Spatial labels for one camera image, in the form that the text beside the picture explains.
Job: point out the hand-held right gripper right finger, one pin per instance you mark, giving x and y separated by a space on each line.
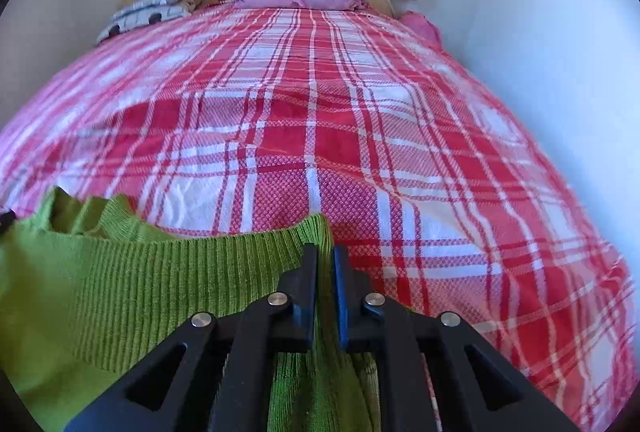
341 297

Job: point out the red plaid bed sheet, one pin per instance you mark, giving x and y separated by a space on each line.
350 137

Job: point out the green orange striped knit sweater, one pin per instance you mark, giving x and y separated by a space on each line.
125 292

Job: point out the pink cloth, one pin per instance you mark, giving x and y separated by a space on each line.
422 27

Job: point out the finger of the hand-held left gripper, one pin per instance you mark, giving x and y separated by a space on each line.
6 219

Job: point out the white patterned pillow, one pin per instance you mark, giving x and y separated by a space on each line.
150 12

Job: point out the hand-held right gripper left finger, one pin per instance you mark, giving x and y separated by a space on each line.
306 297

